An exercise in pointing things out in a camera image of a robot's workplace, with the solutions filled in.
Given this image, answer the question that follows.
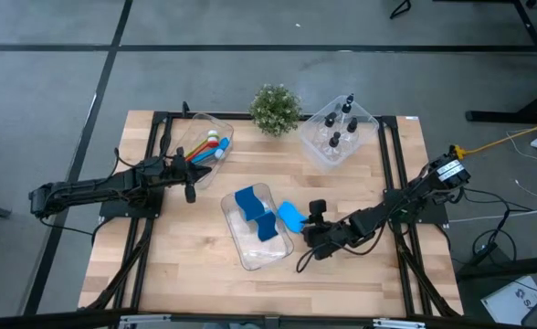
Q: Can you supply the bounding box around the clear soap pump bottle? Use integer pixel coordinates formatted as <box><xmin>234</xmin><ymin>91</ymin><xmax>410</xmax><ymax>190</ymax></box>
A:
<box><xmin>319</xmin><ymin>111</ymin><xmax>342</xmax><ymax>139</ymax></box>
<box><xmin>339</xmin><ymin>92</ymin><xmax>357</xmax><ymax>121</ymax></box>
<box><xmin>325</xmin><ymin>131</ymin><xmax>348</xmax><ymax>159</ymax></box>

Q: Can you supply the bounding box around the black power strip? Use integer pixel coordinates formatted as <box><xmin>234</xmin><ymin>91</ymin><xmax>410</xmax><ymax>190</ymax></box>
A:
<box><xmin>471</xmin><ymin>240</ymin><xmax>499</xmax><ymax>266</ymax></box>

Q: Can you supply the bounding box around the black desk leg frame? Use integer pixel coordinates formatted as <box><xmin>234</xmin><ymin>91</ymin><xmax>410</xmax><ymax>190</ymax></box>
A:
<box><xmin>465</xmin><ymin>0</ymin><xmax>537</xmax><ymax>125</ymax></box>

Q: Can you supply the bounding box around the small potted green plant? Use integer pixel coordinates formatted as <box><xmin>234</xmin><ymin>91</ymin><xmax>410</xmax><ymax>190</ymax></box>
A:
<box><xmin>248</xmin><ymin>83</ymin><xmax>304</xmax><ymax>137</ymax></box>

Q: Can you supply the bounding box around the clear plastic bin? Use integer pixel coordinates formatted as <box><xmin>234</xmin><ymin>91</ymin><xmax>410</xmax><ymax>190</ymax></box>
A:
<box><xmin>175</xmin><ymin>111</ymin><xmax>236</xmax><ymax>189</ymax></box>
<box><xmin>298</xmin><ymin>94</ymin><xmax>381</xmax><ymax>175</ymax></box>
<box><xmin>219</xmin><ymin>182</ymin><xmax>296</xmax><ymax>272</ymax></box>

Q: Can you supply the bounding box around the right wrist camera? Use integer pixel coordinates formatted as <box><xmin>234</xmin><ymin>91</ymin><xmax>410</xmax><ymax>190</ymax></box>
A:
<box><xmin>308</xmin><ymin>198</ymin><xmax>329</xmax><ymax>218</ymax></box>

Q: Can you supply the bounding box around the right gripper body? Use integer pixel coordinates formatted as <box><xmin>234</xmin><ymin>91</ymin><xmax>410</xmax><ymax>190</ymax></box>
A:
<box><xmin>301</xmin><ymin>218</ymin><xmax>345</xmax><ymax>261</ymax></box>

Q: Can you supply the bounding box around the white printed box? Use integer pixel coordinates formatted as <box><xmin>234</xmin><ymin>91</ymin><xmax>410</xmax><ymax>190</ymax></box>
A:
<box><xmin>479</xmin><ymin>274</ymin><xmax>537</xmax><ymax>326</ymax></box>

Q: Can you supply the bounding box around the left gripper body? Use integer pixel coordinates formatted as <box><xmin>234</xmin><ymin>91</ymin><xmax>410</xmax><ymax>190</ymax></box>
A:
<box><xmin>170</xmin><ymin>153</ymin><xmax>199</xmax><ymax>186</ymax></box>

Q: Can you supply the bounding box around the yellow cable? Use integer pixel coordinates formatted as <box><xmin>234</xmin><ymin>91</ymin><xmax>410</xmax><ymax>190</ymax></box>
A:
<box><xmin>450</xmin><ymin>115</ymin><xmax>537</xmax><ymax>156</ymax></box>

